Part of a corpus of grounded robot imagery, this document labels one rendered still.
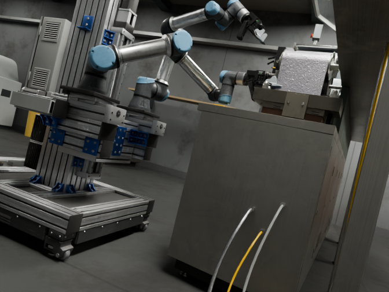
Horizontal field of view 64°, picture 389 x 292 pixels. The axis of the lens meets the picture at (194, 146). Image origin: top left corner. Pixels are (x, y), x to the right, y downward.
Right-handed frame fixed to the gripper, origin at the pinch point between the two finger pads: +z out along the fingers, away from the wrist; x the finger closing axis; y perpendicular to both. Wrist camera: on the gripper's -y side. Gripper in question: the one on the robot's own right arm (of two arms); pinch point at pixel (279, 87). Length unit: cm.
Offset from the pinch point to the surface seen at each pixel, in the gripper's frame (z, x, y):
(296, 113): 16.2, -22.0, -16.3
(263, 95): -1.5, -20.0, -9.6
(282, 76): 0.1, -0.3, 6.2
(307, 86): 14.0, -0.2, 2.5
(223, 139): -13.9, -26.0, -35.2
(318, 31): 2, 58, 56
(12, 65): -667, 248, 34
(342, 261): 47, -77, -60
